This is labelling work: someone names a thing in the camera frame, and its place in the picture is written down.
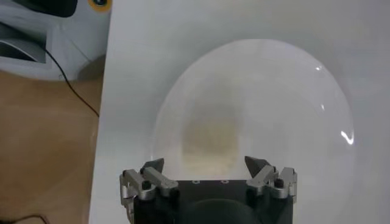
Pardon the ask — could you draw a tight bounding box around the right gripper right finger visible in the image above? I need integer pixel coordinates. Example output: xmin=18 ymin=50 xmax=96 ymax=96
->
xmin=244 ymin=155 xmax=298 ymax=203

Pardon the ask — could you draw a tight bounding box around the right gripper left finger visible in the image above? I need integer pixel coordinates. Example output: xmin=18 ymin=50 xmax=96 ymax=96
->
xmin=119 ymin=157 xmax=180 ymax=214

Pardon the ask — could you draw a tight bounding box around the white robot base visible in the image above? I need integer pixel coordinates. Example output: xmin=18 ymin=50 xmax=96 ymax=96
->
xmin=0 ymin=0 xmax=113 ymax=82

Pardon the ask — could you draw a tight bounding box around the white round plate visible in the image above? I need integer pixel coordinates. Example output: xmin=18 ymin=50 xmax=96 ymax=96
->
xmin=151 ymin=38 xmax=356 ymax=224

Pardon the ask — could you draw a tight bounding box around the black floor cable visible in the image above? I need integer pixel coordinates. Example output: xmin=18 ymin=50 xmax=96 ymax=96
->
xmin=45 ymin=50 xmax=101 ymax=118

